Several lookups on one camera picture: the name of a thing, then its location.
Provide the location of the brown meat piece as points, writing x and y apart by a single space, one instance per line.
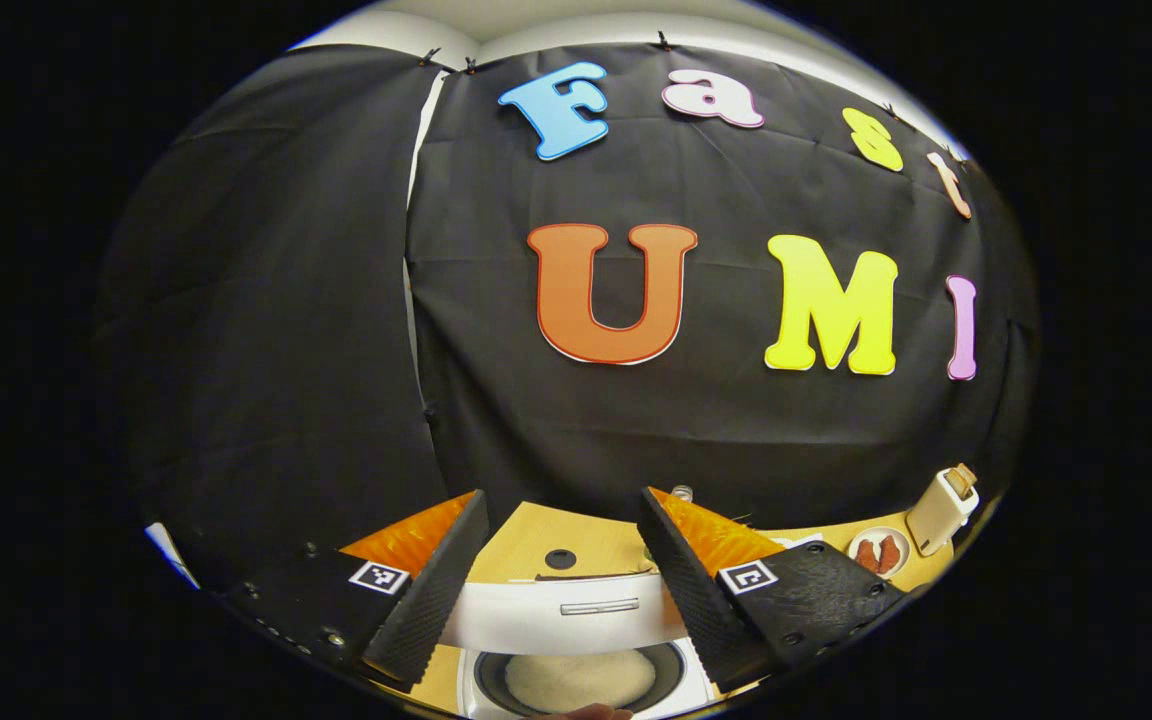
867 556
889 554

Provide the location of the clear plastic water bottle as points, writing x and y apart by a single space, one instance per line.
682 493

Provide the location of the black backdrop cloth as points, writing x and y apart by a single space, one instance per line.
536 430

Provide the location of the white rice cooker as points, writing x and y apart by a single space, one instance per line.
576 630

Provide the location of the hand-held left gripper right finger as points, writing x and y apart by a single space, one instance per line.
691 600

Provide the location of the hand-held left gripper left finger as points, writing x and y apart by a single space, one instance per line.
431 600

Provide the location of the white rice heap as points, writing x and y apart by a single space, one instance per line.
576 680

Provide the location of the white toaster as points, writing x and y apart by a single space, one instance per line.
931 520

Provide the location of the white round plate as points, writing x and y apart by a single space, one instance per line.
852 556

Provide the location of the toast bread slice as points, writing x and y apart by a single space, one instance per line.
956 484
968 474

